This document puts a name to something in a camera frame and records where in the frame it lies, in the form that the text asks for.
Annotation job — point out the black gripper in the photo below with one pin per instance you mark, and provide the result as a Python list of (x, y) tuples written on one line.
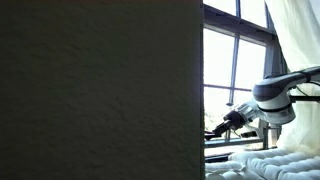
[(235, 120)]

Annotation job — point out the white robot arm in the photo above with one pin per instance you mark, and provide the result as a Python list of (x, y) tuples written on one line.
[(276, 96)]

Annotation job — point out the white tufted seat cushion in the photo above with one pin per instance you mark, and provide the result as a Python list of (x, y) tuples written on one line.
[(286, 163), (223, 171)]

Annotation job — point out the white sheer curtain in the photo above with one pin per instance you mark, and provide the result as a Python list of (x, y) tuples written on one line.
[(300, 33)]

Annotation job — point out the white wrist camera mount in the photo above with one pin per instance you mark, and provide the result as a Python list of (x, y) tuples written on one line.
[(251, 133)]

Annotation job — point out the grey camera tripod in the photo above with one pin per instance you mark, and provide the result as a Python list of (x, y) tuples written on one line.
[(303, 98)]

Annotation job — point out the dark window frame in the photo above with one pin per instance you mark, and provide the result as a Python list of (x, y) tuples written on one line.
[(233, 25)]

